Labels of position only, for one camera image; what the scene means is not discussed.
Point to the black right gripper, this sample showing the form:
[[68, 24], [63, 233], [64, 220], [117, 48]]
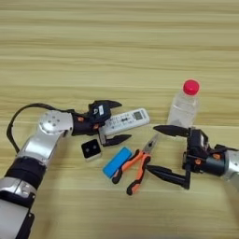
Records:
[[208, 163]]

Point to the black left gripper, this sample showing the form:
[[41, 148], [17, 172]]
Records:
[[84, 124]]

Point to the white remote control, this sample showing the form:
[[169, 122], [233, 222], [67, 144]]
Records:
[[130, 118]]

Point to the orange and black pliers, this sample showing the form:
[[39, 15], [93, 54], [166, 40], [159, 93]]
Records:
[[149, 146]]

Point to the small black square box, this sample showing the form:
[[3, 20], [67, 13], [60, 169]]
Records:
[[91, 149]]

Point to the clear bottle with red cap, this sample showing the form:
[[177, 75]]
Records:
[[183, 107]]

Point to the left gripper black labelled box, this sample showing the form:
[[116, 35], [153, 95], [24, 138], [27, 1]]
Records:
[[100, 111]]

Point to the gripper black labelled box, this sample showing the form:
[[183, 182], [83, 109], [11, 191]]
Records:
[[100, 111], [199, 140]]

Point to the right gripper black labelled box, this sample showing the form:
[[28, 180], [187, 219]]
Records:
[[199, 140]]

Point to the blue rectangular block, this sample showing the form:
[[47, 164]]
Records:
[[116, 163]]

